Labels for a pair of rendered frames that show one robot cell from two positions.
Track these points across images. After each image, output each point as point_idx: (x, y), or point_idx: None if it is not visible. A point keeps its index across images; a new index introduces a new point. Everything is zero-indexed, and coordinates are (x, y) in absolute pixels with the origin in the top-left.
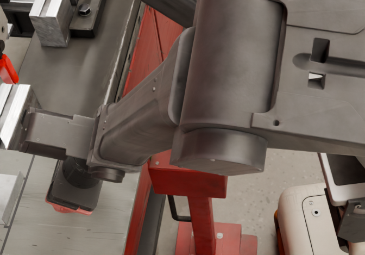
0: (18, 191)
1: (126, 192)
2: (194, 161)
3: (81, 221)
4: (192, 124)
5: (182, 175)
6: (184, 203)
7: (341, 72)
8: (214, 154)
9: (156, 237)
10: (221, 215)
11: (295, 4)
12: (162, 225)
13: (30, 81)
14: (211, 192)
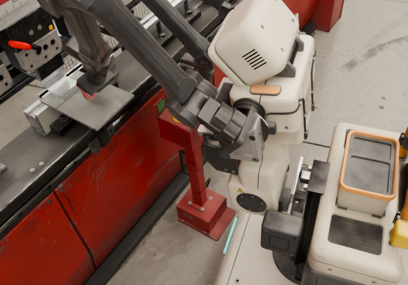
0: (78, 89)
1: (119, 103)
2: None
3: (94, 107)
4: None
5: (171, 127)
6: (206, 179)
7: None
8: None
9: (180, 189)
10: (223, 192)
11: None
12: (187, 186)
13: (121, 59)
14: (185, 144)
